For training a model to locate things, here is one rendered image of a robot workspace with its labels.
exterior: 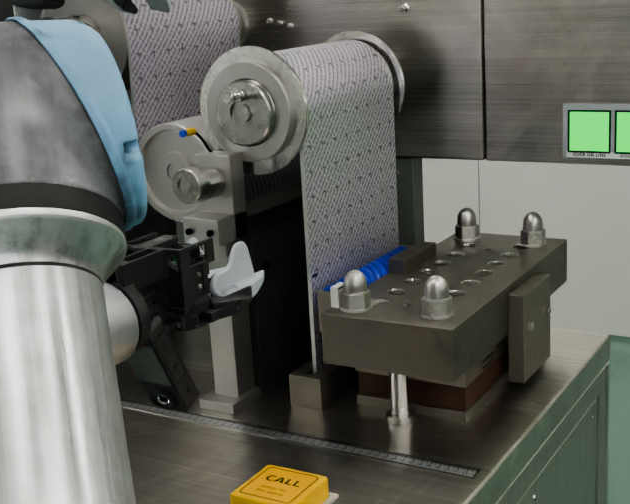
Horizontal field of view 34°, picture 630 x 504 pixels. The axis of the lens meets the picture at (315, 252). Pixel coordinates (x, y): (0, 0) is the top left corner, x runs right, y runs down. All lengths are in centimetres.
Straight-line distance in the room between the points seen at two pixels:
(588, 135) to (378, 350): 42
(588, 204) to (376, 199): 257
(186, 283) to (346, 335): 26
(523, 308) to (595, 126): 27
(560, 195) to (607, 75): 255
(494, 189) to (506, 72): 259
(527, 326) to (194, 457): 42
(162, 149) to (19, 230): 80
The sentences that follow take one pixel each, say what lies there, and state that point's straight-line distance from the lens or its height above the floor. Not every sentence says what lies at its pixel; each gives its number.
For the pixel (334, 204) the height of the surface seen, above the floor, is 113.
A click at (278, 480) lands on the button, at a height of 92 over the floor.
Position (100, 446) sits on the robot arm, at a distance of 48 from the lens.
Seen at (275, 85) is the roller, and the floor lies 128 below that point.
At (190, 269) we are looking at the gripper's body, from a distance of 95.
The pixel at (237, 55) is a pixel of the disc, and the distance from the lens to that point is 119.
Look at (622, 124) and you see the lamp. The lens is 135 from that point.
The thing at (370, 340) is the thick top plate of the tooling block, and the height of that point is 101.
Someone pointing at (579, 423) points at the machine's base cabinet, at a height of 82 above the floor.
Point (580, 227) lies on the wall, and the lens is 389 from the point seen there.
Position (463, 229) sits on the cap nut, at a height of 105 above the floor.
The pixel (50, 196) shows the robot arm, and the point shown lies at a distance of 50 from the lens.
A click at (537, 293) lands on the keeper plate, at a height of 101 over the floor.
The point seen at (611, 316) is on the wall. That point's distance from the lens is 396.
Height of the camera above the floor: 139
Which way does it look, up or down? 15 degrees down
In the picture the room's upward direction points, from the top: 3 degrees counter-clockwise
